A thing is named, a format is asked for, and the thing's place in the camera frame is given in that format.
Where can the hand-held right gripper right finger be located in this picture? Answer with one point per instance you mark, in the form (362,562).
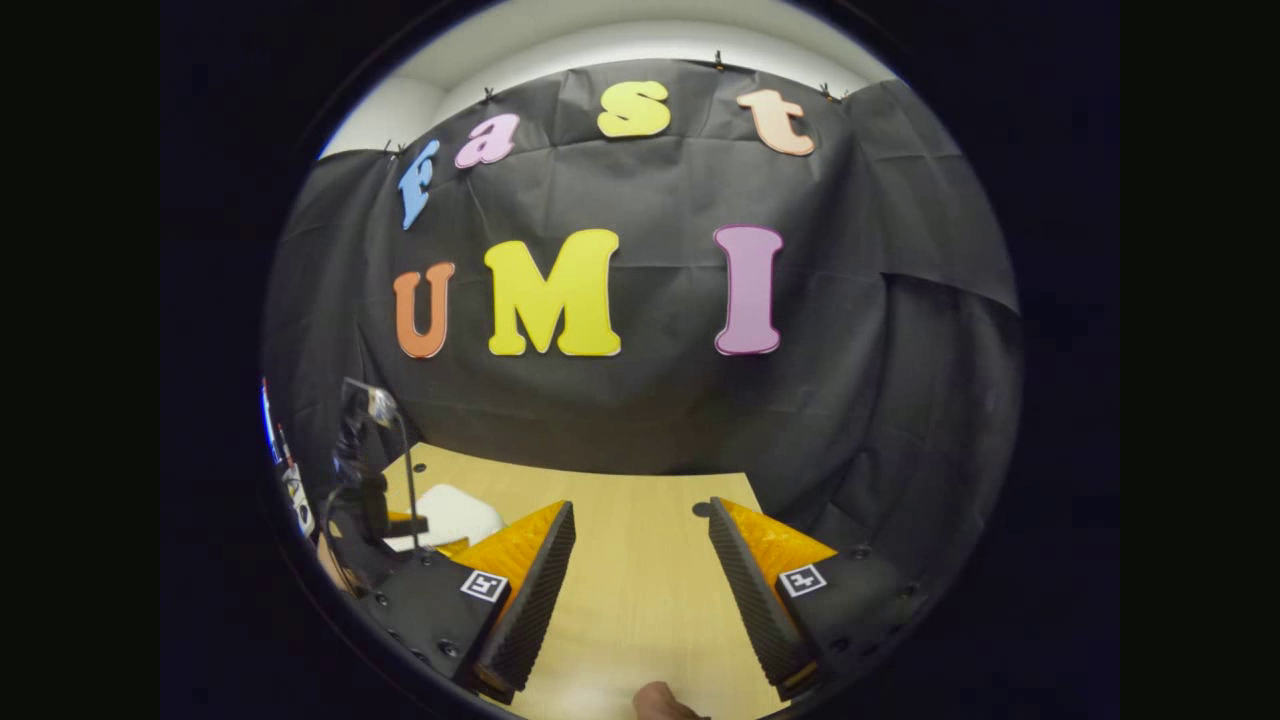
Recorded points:
(760,600)

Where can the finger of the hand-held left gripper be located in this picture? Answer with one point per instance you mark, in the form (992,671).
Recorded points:
(452,547)

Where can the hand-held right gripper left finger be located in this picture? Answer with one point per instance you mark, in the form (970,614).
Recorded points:
(535,600)

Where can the white suitcase with grey lining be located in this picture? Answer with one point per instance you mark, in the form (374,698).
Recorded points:
(460,512)

